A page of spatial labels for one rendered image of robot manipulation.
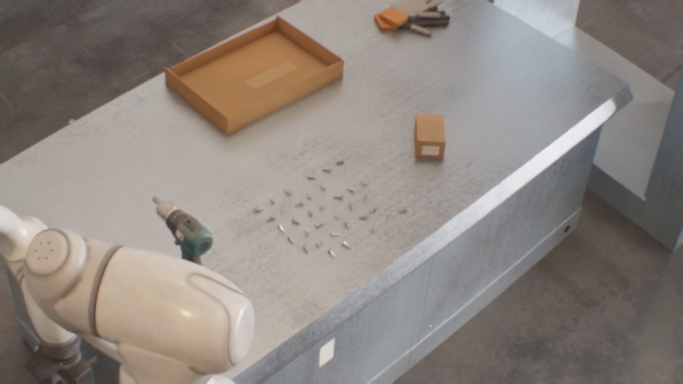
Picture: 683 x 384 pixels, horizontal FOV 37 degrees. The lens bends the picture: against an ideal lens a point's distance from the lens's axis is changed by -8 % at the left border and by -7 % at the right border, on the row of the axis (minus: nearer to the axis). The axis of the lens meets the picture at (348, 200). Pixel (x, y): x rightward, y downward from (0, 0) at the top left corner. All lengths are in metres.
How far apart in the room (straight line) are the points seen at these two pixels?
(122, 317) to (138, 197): 1.43
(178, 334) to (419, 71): 1.98
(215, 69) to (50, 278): 1.86
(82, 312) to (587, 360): 2.23
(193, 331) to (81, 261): 0.17
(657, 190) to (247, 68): 1.46
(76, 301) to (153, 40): 3.11
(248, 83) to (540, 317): 1.17
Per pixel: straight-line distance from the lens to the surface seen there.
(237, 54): 3.24
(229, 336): 1.37
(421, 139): 2.89
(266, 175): 2.84
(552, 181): 3.35
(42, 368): 2.21
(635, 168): 3.91
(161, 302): 1.37
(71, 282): 1.40
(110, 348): 1.67
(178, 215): 2.42
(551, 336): 3.43
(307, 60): 3.22
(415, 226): 2.74
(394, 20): 3.37
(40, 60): 4.43
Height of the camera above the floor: 2.57
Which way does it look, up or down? 44 degrees down
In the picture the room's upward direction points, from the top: 5 degrees clockwise
